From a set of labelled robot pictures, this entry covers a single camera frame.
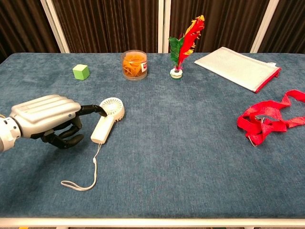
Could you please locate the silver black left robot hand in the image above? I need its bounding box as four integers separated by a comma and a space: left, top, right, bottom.
9, 94, 108, 150

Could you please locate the white handheld fan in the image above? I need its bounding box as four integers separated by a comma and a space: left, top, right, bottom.
60, 98, 125, 192

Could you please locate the green cube block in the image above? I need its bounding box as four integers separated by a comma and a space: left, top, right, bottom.
72, 64, 91, 81

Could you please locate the clear jar of rubber bands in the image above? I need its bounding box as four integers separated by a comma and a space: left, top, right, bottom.
120, 49, 148, 82

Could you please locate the dark brown curtain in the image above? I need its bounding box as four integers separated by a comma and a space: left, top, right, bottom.
0, 0, 305, 63

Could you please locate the blue table cloth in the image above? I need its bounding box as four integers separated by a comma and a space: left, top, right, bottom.
0, 52, 305, 219

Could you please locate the red green feather shuttlecock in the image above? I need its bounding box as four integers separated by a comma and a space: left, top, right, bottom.
168, 15, 205, 80

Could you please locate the white mesh pouch red zipper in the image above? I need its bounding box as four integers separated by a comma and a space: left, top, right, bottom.
194, 46, 282, 94

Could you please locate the white slanted frame post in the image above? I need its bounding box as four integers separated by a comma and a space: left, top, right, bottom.
40, 0, 71, 54
249, 0, 280, 53

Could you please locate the white vertical frame post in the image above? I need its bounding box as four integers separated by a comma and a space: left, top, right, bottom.
157, 0, 171, 54

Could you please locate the white table frame edge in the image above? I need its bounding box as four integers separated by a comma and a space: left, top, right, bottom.
0, 217, 305, 229

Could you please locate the red lanyard strap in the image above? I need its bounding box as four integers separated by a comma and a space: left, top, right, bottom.
236, 89, 305, 147

